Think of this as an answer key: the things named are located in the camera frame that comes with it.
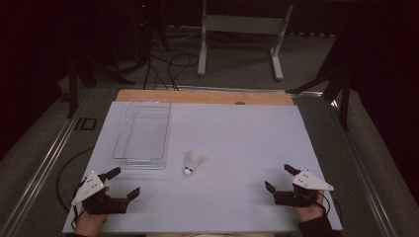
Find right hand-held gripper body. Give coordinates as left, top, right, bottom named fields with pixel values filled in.
left=273, top=169, right=335, bottom=208

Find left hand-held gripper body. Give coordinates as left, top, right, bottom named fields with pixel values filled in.
left=70, top=171, right=129, bottom=216

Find clear plastic box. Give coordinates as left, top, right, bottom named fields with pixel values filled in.
left=112, top=100, right=172, bottom=171

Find white badminton shuttlecock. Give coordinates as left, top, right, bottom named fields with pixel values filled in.
left=183, top=149, right=204, bottom=177

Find person's right hand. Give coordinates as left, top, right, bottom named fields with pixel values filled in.
left=294, top=194, right=325, bottom=223

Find person's left hand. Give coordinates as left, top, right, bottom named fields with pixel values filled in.
left=73, top=186, right=111, bottom=237

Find white mat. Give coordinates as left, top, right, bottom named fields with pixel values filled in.
left=61, top=101, right=343, bottom=235

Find black tripod stand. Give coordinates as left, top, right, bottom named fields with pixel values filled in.
left=60, top=53, right=136, bottom=119
left=286, top=36, right=354, bottom=132

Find white metal stand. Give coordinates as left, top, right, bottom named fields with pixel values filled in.
left=197, top=0, right=295, bottom=82

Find black cable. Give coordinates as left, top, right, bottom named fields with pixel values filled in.
left=55, top=146, right=95, bottom=213

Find black floor bracket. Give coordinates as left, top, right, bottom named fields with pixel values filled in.
left=73, top=117, right=98, bottom=131

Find black floor cables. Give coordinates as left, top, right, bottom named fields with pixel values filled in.
left=141, top=33, right=201, bottom=91

